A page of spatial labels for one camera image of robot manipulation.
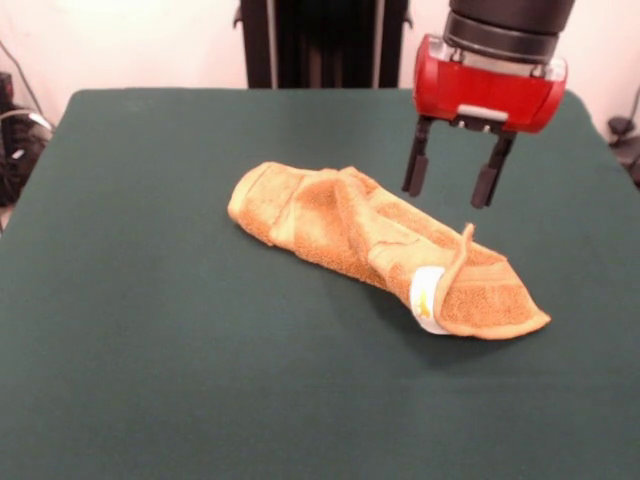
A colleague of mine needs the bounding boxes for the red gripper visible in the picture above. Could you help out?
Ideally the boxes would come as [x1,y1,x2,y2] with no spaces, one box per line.
[401,33,569,209]

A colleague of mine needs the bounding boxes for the tan terry towel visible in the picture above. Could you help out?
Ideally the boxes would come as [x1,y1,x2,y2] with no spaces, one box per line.
[227,160,553,339]

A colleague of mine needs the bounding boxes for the black stand base foot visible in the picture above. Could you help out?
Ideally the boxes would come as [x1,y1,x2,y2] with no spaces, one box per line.
[607,115,640,189]

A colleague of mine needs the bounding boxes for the dark green table cloth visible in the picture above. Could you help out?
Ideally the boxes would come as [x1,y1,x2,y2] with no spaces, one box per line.
[0,87,640,480]

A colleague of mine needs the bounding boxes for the black equipment pile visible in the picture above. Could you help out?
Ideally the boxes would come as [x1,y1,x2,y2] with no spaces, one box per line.
[0,72,55,207]

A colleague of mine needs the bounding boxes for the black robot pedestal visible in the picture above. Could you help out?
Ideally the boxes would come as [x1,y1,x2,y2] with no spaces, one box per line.
[230,0,412,90]

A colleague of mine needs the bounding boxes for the thin grey cable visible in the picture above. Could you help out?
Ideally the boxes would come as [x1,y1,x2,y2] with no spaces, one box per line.
[0,38,54,132]

